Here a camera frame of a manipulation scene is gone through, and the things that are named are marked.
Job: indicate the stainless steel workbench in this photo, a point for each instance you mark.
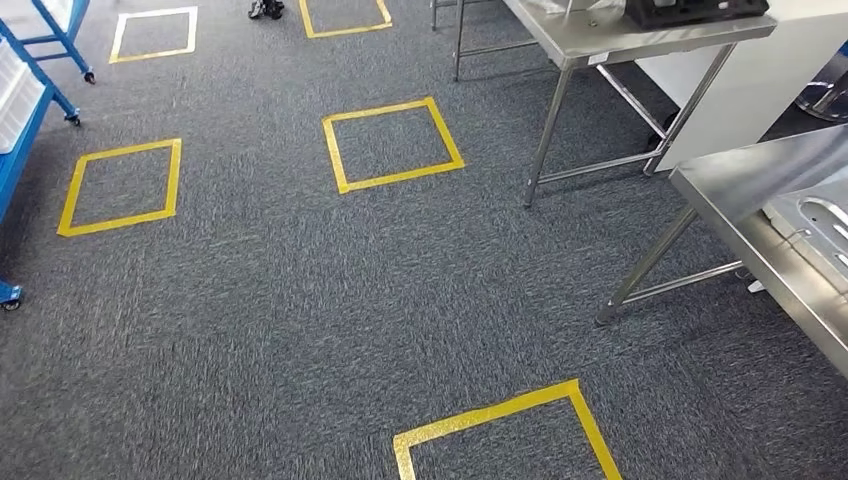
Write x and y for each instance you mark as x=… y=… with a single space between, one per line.
x=742 y=179

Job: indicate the blue wheeled shelf rack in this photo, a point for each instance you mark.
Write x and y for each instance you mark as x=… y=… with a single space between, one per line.
x=63 y=36
x=23 y=139

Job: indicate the yellow floor tape square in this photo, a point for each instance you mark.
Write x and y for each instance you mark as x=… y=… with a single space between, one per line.
x=484 y=416
x=119 y=222
x=351 y=30
x=397 y=177

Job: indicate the steel table with black parts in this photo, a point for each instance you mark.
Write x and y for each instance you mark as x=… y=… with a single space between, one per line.
x=583 y=40

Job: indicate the stack of black plastic parts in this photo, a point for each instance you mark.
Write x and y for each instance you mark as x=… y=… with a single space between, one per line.
x=696 y=13

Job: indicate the embossed grey metal plate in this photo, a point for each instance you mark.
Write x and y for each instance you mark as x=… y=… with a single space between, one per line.
x=821 y=225

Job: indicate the translucent white plastic bin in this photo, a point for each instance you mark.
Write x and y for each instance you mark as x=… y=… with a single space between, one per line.
x=16 y=99

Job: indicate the stanchion post with chrome base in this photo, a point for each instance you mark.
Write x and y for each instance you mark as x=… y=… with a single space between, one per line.
x=825 y=96

